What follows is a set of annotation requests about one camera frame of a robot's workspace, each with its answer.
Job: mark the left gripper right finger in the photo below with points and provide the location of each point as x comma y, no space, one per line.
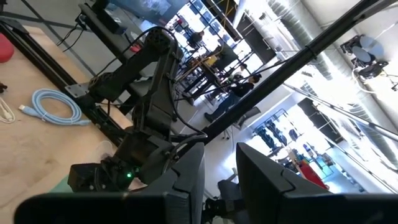
261,186

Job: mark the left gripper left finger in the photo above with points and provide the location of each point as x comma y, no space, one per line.
186,186

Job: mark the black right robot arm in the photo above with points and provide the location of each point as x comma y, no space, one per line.
155,93

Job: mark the clear plastic tray lid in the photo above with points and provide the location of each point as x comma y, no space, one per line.
104,149

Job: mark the green plastic tray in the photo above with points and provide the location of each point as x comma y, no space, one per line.
62,186

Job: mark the person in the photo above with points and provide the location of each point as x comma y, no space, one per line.
240,71
236,93
196,39

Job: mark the red desk lamp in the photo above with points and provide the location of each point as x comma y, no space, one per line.
5,48

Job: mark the black aluminium frame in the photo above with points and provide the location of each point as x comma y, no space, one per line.
280,71

